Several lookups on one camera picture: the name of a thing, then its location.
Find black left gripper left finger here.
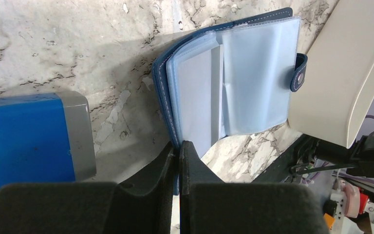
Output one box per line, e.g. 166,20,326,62
0,144,175,234

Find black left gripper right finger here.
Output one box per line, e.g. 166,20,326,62
179,141,329,234

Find blue card holder wallet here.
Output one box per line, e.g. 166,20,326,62
152,7,308,150

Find white rectangular plastic tray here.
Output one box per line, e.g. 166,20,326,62
288,0,374,148

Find white card with black stripe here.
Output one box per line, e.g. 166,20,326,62
177,45,223,157

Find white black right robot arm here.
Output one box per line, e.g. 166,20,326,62
290,132,374,178

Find small blue plastic box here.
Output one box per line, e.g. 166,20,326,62
0,91,96,187

